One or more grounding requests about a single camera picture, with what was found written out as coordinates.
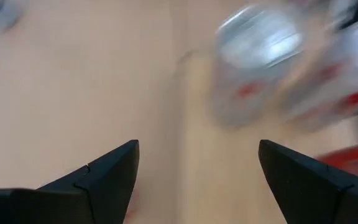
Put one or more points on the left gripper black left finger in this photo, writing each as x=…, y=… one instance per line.
x=73, y=202

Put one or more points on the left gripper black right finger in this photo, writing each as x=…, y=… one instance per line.
x=315, y=193

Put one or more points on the red cola can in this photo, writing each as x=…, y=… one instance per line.
x=356, y=160

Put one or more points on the silver diet cola can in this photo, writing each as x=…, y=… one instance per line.
x=337, y=68
x=253, y=62

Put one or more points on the slim white energy drink can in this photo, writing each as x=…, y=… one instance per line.
x=8, y=15

